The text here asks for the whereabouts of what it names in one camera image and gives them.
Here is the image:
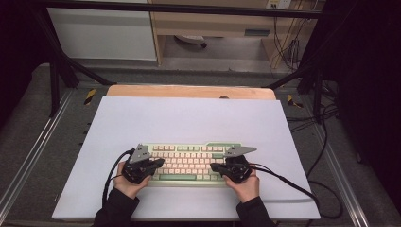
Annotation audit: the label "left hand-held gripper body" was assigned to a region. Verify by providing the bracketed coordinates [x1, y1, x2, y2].
[122, 144, 156, 184]

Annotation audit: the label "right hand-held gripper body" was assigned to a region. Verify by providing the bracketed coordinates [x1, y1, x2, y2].
[221, 145, 257, 184]

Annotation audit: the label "pink and green keyboard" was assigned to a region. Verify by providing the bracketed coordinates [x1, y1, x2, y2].
[135, 141, 249, 188]

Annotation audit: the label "person's left hand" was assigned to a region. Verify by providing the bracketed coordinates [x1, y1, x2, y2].
[113, 161, 152, 200]

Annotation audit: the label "person's right hand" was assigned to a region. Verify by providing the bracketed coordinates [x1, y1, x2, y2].
[222, 171, 260, 203]

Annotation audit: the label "white board sheet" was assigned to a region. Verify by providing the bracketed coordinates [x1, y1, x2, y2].
[51, 96, 321, 220]

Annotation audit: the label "yellow black tape strip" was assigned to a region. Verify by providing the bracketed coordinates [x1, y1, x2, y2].
[83, 88, 97, 106]
[287, 94, 304, 109]

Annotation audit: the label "white chair base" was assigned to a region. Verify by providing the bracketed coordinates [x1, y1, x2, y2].
[174, 34, 208, 49]

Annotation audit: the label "white cabinet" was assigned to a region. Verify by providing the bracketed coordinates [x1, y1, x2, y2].
[46, 0, 158, 61]

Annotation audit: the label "light wooden desk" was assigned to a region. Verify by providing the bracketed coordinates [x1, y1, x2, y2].
[148, 0, 325, 69]

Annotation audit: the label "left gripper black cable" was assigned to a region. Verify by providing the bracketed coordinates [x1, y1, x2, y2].
[101, 148, 136, 206]

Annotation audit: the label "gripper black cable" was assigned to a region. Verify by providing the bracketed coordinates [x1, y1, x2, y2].
[249, 163, 344, 220]
[101, 148, 136, 206]

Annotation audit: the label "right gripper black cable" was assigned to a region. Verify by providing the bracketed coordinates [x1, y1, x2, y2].
[249, 163, 344, 220]

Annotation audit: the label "aluminium rail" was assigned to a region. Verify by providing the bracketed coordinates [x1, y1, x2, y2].
[0, 89, 75, 216]
[310, 122, 370, 227]

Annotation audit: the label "black floor cables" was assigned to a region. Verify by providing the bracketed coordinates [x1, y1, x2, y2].
[285, 79, 340, 133]

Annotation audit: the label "hanging black cables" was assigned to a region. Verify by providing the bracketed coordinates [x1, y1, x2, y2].
[272, 15, 311, 72]

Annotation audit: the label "black metal frame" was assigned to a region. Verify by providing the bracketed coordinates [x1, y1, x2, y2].
[29, 0, 335, 124]

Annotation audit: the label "white wall socket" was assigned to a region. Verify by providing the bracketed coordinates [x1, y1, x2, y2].
[266, 0, 292, 9]

